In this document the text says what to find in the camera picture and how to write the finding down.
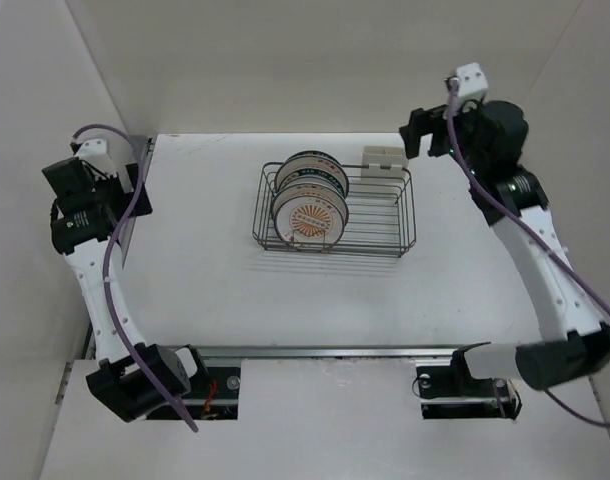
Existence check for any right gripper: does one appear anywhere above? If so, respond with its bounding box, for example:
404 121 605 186
400 97 488 178

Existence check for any wire dish rack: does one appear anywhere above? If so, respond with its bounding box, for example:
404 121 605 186
252 162 417 258

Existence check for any small orange sunburst plate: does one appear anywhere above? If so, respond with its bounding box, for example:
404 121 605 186
271 185 349 251

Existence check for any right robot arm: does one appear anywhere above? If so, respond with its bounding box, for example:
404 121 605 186
399 101 610 394

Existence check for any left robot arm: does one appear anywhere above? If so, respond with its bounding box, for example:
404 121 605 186
42 156 209 431

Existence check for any white cutlery holder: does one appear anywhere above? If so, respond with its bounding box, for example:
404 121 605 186
361 146 408 179

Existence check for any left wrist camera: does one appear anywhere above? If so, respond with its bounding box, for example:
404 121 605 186
74 138 111 170

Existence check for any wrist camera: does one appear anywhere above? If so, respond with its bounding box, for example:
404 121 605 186
447 62 489 102
74 138 111 170

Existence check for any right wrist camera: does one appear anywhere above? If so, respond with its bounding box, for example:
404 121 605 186
447 62 489 102

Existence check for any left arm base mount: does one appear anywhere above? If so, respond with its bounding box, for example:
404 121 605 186
182 359 241 421

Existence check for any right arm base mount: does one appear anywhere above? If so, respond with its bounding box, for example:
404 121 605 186
412 344 523 421

